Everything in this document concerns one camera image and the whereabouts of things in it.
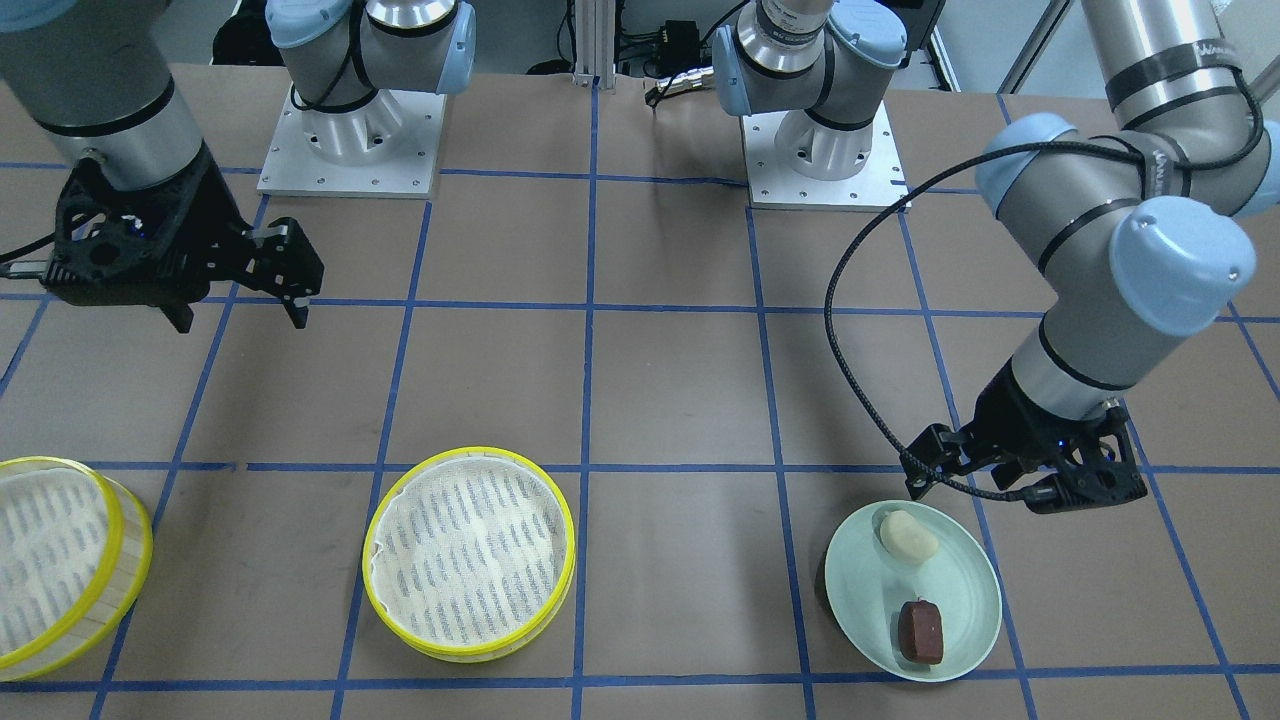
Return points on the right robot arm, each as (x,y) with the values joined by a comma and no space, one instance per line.
(90,75)

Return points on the brown steamed bun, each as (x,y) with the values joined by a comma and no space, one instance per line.
(921,637)

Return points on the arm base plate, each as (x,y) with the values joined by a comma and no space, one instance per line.
(794,163)
(388,149)

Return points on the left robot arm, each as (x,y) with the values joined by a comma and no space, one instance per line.
(1137,233)

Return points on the yellow steamer basket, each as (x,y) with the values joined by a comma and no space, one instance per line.
(76,547)
(471,554)

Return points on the aluminium frame post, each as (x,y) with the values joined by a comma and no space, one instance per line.
(594,24)

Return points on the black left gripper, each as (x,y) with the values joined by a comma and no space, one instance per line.
(1018,412)

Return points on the light green plate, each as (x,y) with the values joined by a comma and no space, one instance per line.
(867,588)

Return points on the white steamed bun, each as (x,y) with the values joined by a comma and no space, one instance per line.
(905,539)

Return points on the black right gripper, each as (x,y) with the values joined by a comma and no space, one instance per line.
(203,228)

